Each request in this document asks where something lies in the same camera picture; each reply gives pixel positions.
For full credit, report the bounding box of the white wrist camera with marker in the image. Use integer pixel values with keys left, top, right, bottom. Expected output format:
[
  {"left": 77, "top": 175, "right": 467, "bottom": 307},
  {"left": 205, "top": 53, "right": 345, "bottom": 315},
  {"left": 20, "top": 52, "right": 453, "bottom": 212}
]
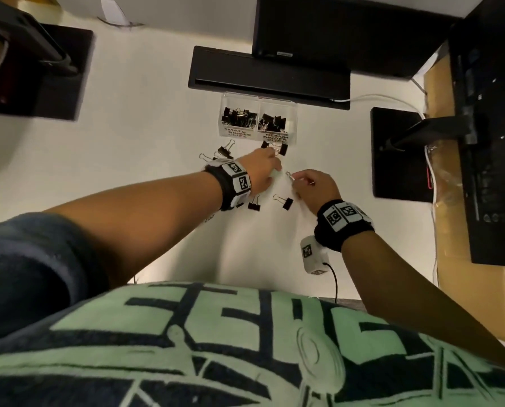
[{"left": 300, "top": 235, "right": 331, "bottom": 276}]

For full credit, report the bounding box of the wide black monitor stand base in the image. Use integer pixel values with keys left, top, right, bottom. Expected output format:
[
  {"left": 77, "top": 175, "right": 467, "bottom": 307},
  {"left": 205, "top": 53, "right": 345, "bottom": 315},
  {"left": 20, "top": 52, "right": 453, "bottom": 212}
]
[{"left": 188, "top": 46, "right": 351, "bottom": 111}]

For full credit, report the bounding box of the clear two-compartment plastic box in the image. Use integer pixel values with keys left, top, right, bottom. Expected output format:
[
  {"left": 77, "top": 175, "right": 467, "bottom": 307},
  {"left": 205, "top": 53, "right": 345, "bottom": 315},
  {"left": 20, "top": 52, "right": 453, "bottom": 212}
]
[{"left": 217, "top": 92, "right": 300, "bottom": 146}]

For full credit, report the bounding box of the person's right forearm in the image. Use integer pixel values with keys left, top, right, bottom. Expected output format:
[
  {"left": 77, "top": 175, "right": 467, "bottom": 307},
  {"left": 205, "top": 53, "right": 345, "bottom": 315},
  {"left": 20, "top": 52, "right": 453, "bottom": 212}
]
[{"left": 341, "top": 230, "right": 505, "bottom": 373}]

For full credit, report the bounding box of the square black monitor stand base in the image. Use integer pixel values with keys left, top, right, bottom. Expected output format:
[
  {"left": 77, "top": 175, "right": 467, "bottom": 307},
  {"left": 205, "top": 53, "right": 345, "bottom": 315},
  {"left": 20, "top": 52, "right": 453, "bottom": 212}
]
[
  {"left": 370, "top": 107, "right": 435, "bottom": 204},
  {"left": 0, "top": 23, "right": 94, "bottom": 122}
]

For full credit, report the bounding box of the white cable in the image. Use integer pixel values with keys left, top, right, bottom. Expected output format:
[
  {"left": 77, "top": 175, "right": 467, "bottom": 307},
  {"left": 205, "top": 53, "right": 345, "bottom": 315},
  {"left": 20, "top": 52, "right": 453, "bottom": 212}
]
[{"left": 332, "top": 94, "right": 428, "bottom": 120}]

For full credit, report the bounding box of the black left wristband with markers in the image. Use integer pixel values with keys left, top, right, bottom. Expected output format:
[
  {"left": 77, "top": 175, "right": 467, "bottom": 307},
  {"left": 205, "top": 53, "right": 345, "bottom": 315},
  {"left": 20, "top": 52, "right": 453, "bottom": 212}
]
[{"left": 204, "top": 158, "right": 253, "bottom": 212}]

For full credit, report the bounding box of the pile of small binder clips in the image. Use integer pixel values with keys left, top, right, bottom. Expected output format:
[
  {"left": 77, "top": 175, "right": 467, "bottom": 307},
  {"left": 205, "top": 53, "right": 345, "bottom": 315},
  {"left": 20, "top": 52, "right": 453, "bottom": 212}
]
[{"left": 221, "top": 107, "right": 259, "bottom": 127}]

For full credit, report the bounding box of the person's right hand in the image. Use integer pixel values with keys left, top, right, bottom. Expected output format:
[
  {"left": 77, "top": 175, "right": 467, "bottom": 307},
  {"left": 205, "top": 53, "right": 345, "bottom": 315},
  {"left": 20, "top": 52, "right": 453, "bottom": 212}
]
[{"left": 291, "top": 169, "right": 342, "bottom": 217}]

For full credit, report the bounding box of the green printed dark shirt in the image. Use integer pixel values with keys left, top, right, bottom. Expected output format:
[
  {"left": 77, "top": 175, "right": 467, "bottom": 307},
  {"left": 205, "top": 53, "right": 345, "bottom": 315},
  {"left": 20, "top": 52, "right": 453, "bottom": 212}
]
[{"left": 0, "top": 213, "right": 505, "bottom": 407}]

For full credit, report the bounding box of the black camera cable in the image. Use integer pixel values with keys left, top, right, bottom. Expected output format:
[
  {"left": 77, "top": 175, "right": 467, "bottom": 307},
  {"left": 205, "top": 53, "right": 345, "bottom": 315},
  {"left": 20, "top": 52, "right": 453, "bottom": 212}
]
[{"left": 322, "top": 262, "right": 339, "bottom": 305}]

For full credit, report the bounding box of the person's left forearm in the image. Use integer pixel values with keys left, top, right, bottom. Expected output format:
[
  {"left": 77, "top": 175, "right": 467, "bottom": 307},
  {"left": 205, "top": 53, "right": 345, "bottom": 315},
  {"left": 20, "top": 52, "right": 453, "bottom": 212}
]
[{"left": 44, "top": 170, "right": 225, "bottom": 289}]

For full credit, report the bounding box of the black wristband with markers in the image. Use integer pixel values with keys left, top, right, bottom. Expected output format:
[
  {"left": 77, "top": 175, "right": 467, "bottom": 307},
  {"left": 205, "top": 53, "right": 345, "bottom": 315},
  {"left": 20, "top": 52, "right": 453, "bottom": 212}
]
[
  {"left": 204, "top": 158, "right": 253, "bottom": 212},
  {"left": 314, "top": 199, "right": 375, "bottom": 253}
]

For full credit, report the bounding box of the pile of medium binder clips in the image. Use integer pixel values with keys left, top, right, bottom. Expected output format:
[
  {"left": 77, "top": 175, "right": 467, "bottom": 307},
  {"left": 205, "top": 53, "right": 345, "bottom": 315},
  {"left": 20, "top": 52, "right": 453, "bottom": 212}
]
[{"left": 259, "top": 113, "right": 289, "bottom": 133}]

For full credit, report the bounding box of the white paper tag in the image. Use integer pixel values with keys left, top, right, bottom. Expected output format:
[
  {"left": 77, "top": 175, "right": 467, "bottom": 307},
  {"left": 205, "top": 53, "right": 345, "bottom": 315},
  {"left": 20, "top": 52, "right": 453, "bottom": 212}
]
[{"left": 97, "top": 0, "right": 145, "bottom": 28}]

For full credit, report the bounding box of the black right wristband with markers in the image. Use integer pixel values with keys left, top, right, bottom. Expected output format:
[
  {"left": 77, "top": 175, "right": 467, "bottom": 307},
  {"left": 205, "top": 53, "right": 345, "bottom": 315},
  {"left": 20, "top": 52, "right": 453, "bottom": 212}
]
[{"left": 314, "top": 199, "right": 375, "bottom": 253}]

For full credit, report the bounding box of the person's left hand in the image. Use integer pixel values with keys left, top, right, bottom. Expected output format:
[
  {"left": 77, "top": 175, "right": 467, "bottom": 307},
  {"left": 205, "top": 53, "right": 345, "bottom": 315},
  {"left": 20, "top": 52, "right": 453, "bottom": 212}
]
[{"left": 240, "top": 147, "right": 283, "bottom": 196}]

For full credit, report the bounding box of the black monitor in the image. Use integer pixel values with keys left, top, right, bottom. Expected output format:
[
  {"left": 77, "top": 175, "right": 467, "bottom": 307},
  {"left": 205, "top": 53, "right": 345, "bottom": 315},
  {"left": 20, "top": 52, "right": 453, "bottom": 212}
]
[
  {"left": 449, "top": 0, "right": 505, "bottom": 266},
  {"left": 252, "top": 0, "right": 463, "bottom": 79}
]

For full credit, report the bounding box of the brown cardboard sheet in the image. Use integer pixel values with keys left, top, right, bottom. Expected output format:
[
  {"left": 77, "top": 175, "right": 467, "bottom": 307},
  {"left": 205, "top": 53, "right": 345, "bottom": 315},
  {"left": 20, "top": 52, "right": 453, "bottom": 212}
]
[{"left": 423, "top": 50, "right": 505, "bottom": 349}]

